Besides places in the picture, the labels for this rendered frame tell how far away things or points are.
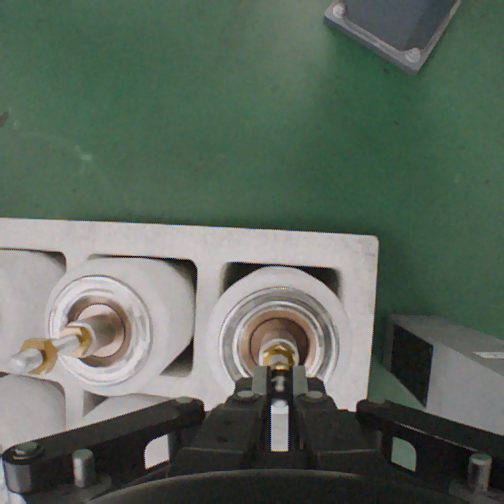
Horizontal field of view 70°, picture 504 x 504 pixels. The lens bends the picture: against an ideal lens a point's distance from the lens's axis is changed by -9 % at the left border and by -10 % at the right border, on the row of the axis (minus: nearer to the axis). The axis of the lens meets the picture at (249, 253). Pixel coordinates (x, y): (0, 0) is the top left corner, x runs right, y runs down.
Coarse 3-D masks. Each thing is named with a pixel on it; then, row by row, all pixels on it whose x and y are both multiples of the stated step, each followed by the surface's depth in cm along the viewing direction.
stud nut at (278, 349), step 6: (270, 348) 21; (276, 348) 20; (282, 348) 20; (288, 348) 21; (264, 354) 21; (270, 354) 20; (276, 354) 20; (282, 354) 20; (288, 354) 20; (294, 354) 20; (264, 360) 20; (288, 360) 20; (294, 360) 20
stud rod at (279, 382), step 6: (270, 360) 20; (276, 360) 19; (282, 360) 19; (276, 378) 16; (282, 378) 16; (276, 384) 16; (282, 384) 16; (276, 390) 15; (282, 390) 15; (276, 396) 15; (282, 396) 15; (276, 402) 15; (282, 402) 15
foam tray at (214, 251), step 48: (0, 240) 33; (48, 240) 33; (96, 240) 33; (144, 240) 32; (192, 240) 32; (240, 240) 32; (288, 240) 32; (336, 240) 31; (336, 288) 35; (192, 384) 32
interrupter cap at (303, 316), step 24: (264, 288) 24; (288, 288) 24; (240, 312) 24; (264, 312) 24; (288, 312) 24; (312, 312) 24; (240, 336) 24; (312, 336) 24; (336, 336) 24; (240, 360) 24; (312, 360) 24; (336, 360) 24
